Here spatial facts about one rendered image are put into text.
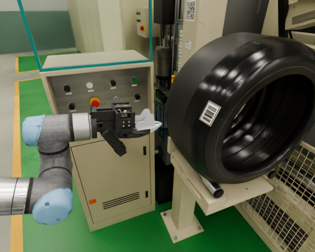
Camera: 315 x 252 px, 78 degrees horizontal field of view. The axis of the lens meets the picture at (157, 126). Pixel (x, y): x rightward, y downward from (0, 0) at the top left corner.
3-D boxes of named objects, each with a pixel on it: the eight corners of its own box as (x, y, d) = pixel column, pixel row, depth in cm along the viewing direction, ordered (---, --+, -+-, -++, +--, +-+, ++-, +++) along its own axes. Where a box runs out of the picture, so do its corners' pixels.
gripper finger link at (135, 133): (152, 131, 56) (121, 134, 53) (151, 136, 57) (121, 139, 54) (146, 123, 60) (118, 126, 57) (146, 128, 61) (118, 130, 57)
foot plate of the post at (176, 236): (160, 213, 167) (160, 212, 166) (187, 203, 176) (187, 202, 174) (173, 243, 146) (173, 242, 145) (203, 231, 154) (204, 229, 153)
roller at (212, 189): (182, 147, 105) (174, 148, 103) (183, 140, 103) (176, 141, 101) (222, 197, 77) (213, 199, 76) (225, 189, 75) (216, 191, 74)
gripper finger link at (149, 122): (167, 114, 57) (136, 117, 53) (164, 131, 60) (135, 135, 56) (163, 110, 59) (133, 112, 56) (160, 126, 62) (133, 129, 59)
